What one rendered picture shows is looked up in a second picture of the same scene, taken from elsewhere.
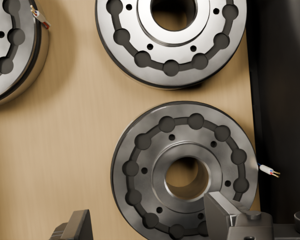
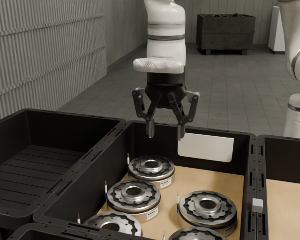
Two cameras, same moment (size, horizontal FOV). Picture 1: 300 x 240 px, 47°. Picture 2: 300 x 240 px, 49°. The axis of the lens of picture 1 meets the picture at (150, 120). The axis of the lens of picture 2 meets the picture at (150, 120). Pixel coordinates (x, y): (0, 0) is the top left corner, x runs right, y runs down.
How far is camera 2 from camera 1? 0.59 m
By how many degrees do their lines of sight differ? 65
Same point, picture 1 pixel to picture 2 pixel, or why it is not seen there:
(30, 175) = (201, 187)
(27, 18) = (182, 202)
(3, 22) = (190, 203)
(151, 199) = (164, 164)
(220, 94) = not seen: hidden behind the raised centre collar
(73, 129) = (181, 193)
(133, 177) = (166, 169)
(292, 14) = (103, 172)
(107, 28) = (156, 194)
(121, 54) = (155, 188)
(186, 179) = not seen: hidden behind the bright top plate
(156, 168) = (159, 166)
